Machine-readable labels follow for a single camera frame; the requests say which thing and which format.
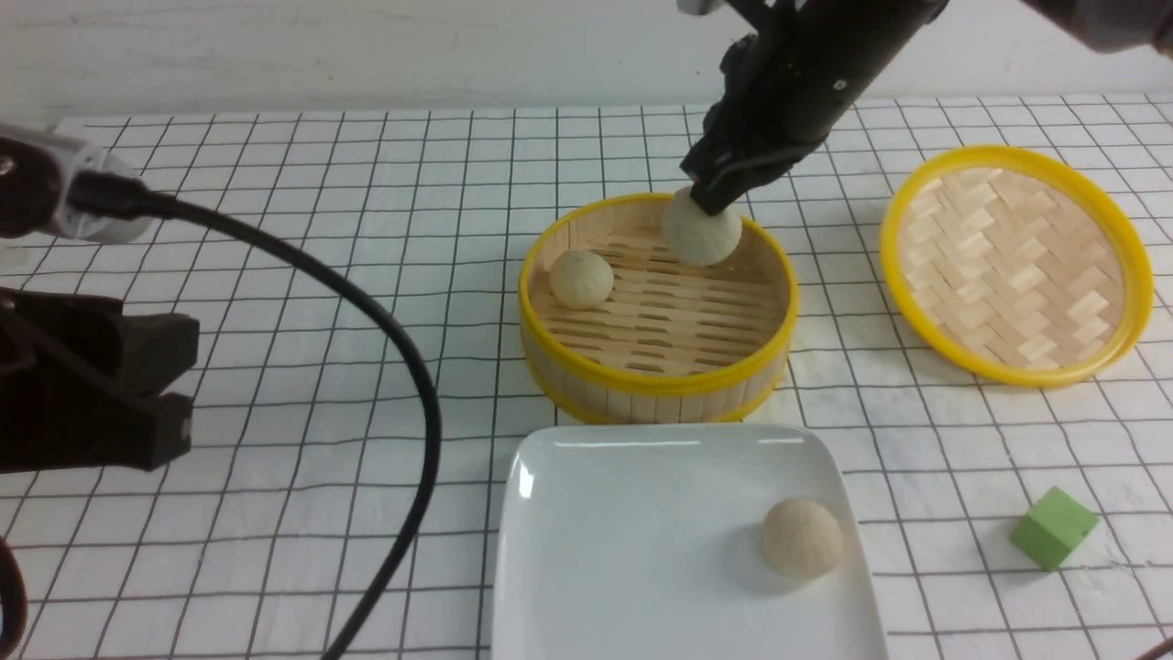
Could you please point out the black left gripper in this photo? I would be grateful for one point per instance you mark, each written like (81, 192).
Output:
(84, 385)

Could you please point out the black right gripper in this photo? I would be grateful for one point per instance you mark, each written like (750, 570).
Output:
(783, 94)

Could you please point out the steamed bun moved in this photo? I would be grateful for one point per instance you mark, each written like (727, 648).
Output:
(801, 539)
(698, 238)
(580, 279)

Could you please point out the white square ceramic plate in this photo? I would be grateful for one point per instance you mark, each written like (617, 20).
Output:
(643, 542)

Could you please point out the yellow rimmed bamboo steamer basket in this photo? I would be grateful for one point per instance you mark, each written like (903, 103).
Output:
(672, 343)

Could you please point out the yellow rimmed woven steamer lid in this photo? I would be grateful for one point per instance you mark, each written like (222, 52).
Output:
(1015, 267)

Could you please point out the green wooden cube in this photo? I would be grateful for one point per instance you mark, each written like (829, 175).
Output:
(1052, 529)

